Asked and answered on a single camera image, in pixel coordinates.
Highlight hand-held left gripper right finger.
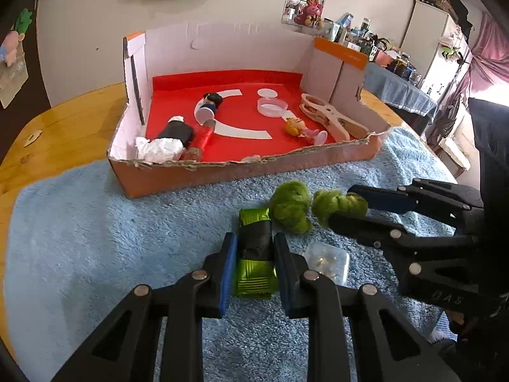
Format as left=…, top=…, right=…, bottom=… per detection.
left=274, top=232, right=464, bottom=382

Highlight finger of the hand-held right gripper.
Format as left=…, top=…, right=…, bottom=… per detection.
left=347, top=178, right=485, bottom=223
left=328, top=212, right=478, bottom=277

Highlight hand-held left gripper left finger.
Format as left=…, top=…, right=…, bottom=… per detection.
left=52, top=231, right=239, bottom=382

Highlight green metallic toy car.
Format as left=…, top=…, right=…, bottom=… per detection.
left=236, top=208, right=279, bottom=299

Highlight green yarn ball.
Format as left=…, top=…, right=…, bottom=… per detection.
left=311, top=191, right=368, bottom=228
left=269, top=181, right=311, bottom=235

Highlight orange cardboard box red floor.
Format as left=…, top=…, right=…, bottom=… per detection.
left=107, top=22, right=392, bottom=200

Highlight blond-haired small doll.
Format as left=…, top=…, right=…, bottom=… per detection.
left=284, top=117, right=327, bottom=146

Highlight brown spool of red thread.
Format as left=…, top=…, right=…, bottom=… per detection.
left=181, top=118, right=217, bottom=162

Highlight round clear plastic container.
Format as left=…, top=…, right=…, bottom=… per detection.
left=257, top=97, right=288, bottom=117

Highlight dark-haired small figurine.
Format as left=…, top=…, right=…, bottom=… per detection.
left=198, top=93, right=223, bottom=125

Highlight square clear plastic container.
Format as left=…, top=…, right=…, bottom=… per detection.
left=302, top=241, right=351, bottom=286

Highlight wooden clip tongs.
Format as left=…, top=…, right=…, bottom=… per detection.
left=299, top=93, right=368, bottom=143

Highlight table with blue cloth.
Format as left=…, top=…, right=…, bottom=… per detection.
left=364, top=61, right=438, bottom=120

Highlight light blue fluffy towel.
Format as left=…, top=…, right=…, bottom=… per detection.
left=0, top=127, right=458, bottom=382

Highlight black white cloth bundle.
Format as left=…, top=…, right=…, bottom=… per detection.
left=134, top=136, right=185, bottom=165

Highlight row of assorted bottles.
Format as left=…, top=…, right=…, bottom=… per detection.
left=324, top=14, right=434, bottom=88

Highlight white refrigerator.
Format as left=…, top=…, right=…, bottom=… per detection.
left=400, top=0, right=472, bottom=100

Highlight pink curtain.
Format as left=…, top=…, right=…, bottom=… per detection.
left=457, top=12, right=509, bottom=108

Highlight pink dragon plush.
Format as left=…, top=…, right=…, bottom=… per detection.
left=293, top=0, right=324, bottom=28

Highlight dark woven basket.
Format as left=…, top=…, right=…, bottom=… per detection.
left=415, top=0, right=474, bottom=28

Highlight dark brown door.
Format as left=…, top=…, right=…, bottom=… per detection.
left=0, top=0, right=52, bottom=160

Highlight pink plush toy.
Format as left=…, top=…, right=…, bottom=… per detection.
left=0, top=30, right=24, bottom=66

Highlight green plush toy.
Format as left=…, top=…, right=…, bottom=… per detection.
left=15, top=8, right=33, bottom=32

